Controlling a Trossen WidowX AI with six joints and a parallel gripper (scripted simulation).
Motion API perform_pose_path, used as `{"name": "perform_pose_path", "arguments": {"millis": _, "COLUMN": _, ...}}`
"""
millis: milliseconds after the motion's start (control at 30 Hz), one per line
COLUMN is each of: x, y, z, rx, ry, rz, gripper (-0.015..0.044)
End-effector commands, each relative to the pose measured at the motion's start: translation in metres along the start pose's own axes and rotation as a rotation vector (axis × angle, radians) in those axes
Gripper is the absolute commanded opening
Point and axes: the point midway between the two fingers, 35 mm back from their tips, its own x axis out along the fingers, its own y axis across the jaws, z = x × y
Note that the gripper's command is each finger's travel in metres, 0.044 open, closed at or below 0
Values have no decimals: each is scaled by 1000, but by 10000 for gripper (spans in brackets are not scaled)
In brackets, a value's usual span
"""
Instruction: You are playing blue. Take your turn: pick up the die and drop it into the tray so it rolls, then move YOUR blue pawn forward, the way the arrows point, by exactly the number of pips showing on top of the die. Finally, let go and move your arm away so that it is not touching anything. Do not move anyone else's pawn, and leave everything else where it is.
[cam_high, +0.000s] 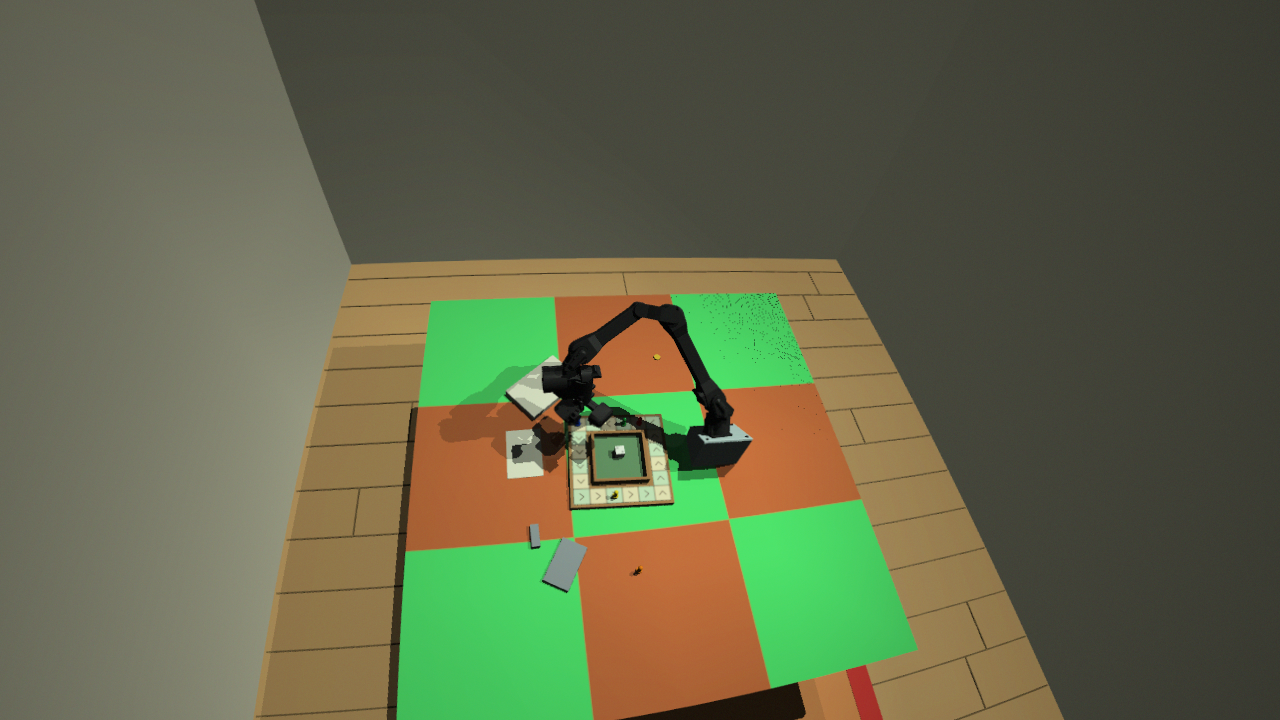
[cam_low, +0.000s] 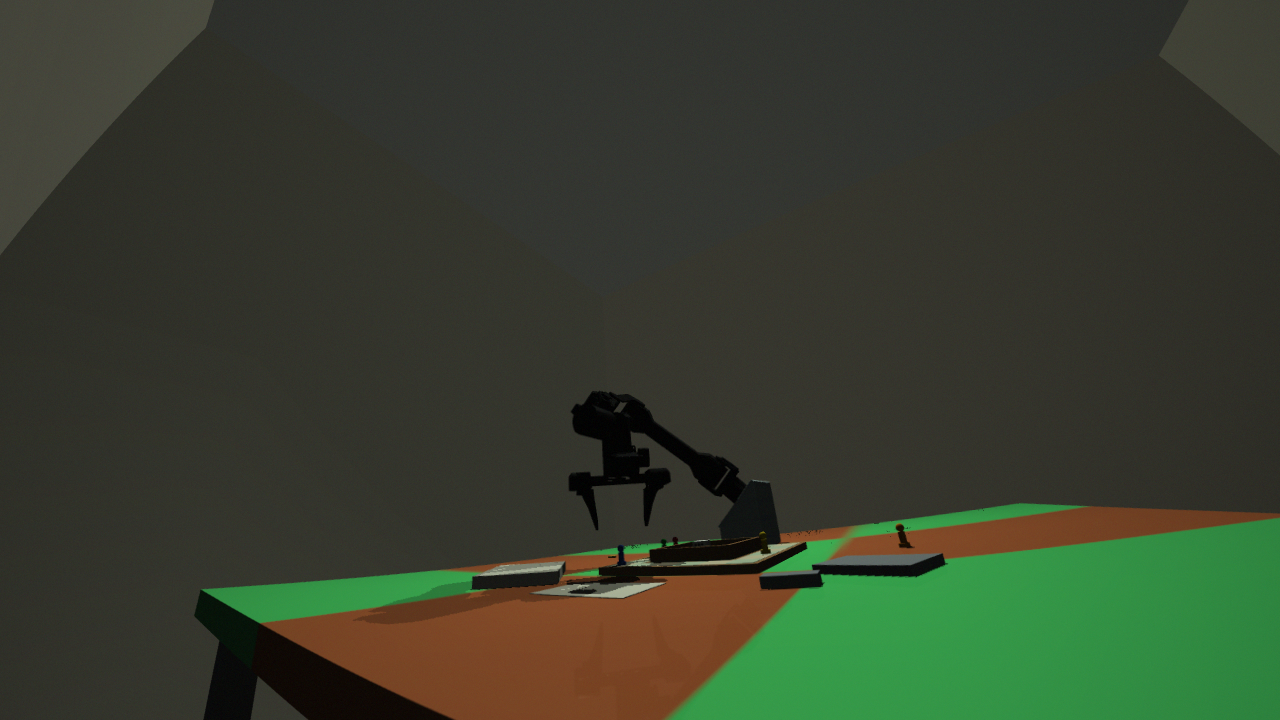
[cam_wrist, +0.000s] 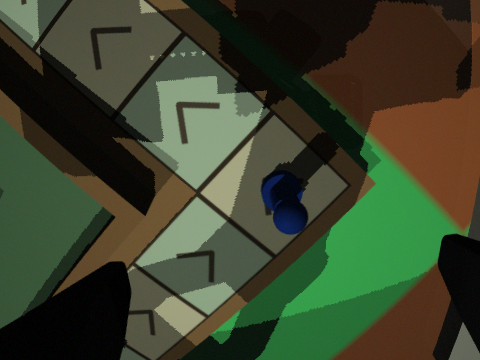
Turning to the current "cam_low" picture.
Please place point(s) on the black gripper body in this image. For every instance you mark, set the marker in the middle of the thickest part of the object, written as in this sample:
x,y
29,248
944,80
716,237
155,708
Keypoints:
x,y
584,480

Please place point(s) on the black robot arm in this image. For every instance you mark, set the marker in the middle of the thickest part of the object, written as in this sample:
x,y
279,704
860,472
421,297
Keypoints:
x,y
595,418

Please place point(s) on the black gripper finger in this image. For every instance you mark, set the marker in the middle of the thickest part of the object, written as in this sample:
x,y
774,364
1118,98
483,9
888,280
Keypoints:
x,y
649,494
588,496

